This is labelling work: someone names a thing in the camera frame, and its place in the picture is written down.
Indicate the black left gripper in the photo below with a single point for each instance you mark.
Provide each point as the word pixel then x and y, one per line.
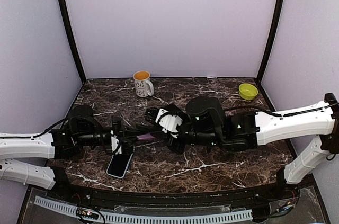
pixel 122 132

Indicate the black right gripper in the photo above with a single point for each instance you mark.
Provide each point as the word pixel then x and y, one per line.
pixel 178 148

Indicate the purple phone with dark screen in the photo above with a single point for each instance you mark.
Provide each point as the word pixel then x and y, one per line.
pixel 145 137

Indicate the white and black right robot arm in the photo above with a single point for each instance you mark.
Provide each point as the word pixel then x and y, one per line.
pixel 204 122

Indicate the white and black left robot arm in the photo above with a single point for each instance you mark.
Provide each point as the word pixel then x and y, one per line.
pixel 81 129

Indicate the phone in blue case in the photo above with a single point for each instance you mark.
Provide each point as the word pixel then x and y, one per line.
pixel 118 165

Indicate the white patterned mug yellow inside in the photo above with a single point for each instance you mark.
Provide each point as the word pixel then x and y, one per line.
pixel 143 85

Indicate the green bowl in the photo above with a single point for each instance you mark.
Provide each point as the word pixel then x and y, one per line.
pixel 248 91

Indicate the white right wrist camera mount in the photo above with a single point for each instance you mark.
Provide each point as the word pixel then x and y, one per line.
pixel 169 121

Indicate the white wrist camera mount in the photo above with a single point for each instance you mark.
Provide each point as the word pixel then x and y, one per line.
pixel 169 121
pixel 116 145

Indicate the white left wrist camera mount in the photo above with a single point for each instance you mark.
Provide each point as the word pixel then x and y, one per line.
pixel 116 145

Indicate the white slotted cable duct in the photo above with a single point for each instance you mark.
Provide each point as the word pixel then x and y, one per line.
pixel 87 215

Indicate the black front rail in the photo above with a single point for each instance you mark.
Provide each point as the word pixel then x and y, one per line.
pixel 256 197

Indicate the black frame post left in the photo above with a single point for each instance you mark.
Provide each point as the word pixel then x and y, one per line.
pixel 71 40

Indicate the black frame post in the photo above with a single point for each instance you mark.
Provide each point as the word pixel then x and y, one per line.
pixel 71 40
pixel 270 40

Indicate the black frame post right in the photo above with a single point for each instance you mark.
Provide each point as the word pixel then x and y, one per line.
pixel 270 40

